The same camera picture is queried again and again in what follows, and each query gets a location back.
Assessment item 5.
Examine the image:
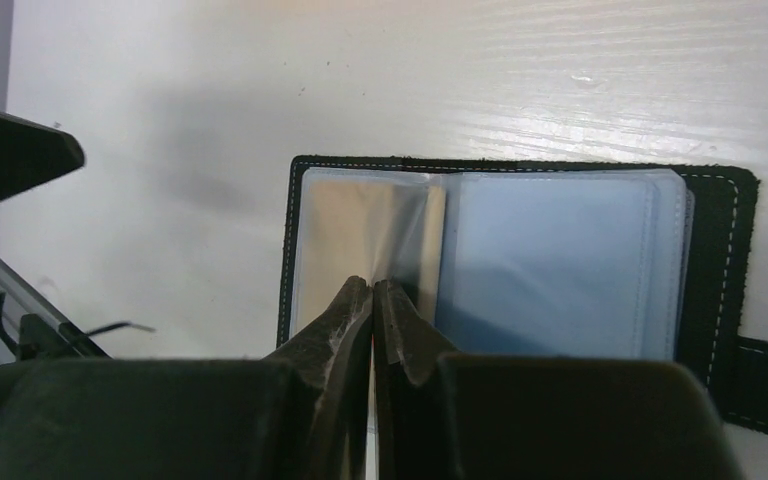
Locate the gold VIP card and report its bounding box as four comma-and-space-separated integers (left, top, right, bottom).
291, 175, 447, 333

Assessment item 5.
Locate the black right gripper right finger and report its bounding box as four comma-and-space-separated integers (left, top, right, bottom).
373, 280, 743, 479

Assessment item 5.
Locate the aluminium front frame rail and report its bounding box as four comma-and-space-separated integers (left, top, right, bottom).
0, 258, 108, 364

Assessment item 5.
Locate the black leather card holder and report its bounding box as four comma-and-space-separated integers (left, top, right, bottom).
276, 155, 768, 435

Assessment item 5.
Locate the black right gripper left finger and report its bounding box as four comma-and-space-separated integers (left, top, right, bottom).
0, 276, 372, 479

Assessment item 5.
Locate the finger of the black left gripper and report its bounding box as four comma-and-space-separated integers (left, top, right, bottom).
0, 111, 85, 202

